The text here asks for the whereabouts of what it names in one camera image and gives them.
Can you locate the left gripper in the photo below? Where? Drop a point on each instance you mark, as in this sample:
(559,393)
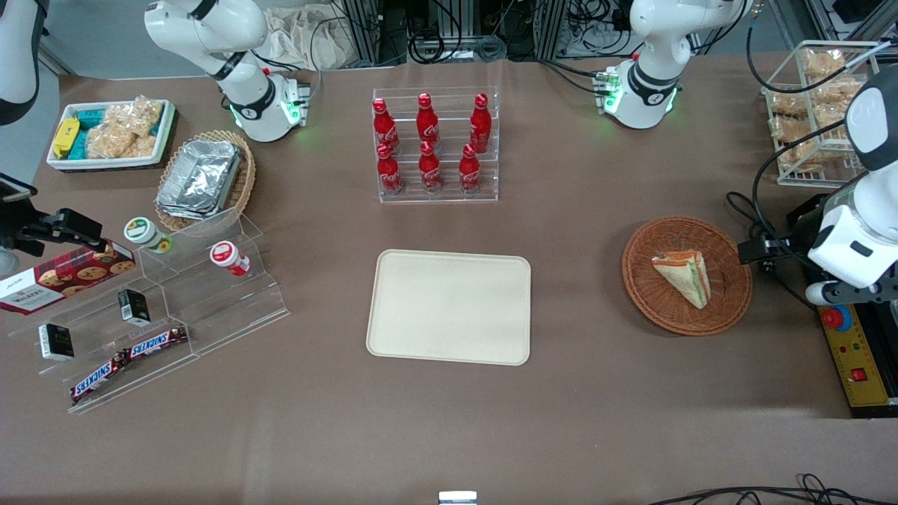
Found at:
(798,242)

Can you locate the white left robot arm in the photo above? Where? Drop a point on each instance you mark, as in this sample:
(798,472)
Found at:
(652,77)

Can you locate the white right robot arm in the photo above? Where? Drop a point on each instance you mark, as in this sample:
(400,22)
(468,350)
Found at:
(245,98)

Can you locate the wrapped triangle sandwich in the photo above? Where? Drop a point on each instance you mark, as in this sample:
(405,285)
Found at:
(684,277)

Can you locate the round brown wicker basket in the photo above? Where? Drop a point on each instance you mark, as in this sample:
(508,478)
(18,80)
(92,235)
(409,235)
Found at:
(645,294)

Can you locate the oval wicker basket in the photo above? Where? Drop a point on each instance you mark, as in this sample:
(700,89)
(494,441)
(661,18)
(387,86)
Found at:
(245,175)

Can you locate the beige rectangular tray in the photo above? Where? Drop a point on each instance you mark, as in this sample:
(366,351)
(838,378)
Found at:
(449,308)

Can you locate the red tartan cookie box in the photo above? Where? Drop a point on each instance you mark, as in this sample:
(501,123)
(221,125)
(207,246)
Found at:
(66,280)

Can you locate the green lid white jar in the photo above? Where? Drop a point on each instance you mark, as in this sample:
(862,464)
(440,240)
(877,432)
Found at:
(146,233)

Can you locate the teal snack packet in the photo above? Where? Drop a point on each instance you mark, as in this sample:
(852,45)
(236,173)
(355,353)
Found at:
(91,117)
(79,145)

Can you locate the clear bag of rice crackers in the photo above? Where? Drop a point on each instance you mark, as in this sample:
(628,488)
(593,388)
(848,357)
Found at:
(112,142)
(137,113)

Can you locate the yellow snack packet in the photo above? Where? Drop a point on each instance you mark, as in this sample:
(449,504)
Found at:
(65,137)

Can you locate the red emergency stop button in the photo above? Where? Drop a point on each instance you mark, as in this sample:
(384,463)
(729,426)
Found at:
(836,318)

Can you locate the small black box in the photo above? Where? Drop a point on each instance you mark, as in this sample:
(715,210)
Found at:
(56,342)
(133,307)

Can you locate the clear acrylic step shelf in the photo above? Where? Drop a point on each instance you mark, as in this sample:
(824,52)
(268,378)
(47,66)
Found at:
(224,308)
(91,337)

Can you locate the bagged cracker snack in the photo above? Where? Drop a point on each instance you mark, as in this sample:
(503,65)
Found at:
(822,63)
(803,140)
(814,98)

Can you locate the white rectangular snack bin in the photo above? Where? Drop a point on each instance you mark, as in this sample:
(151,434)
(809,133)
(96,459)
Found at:
(161,133)

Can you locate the aluminium foil container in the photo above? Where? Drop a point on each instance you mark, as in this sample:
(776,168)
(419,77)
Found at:
(200,179)

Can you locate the Snickers chocolate bar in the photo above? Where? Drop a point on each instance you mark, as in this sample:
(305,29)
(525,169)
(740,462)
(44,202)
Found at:
(158,342)
(98,379)

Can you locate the yellow panel control box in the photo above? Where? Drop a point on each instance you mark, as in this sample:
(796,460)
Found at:
(852,365)

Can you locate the red lid white jar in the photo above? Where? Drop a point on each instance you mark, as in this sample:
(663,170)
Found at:
(227,257)

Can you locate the beige cloth bag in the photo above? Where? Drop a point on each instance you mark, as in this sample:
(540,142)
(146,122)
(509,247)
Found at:
(302,38)

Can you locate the red cola bottle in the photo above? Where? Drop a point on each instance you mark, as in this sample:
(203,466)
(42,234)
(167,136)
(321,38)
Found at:
(427,120)
(469,170)
(389,172)
(430,170)
(480,125)
(384,128)

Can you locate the clear acrylic bottle rack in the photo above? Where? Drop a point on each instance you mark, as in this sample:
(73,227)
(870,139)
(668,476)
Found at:
(449,168)

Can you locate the small silver white device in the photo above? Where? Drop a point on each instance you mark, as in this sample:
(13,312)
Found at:
(457,498)

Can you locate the aluminium profile frame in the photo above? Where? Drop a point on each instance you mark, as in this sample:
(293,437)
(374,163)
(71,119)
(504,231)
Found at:
(456,28)

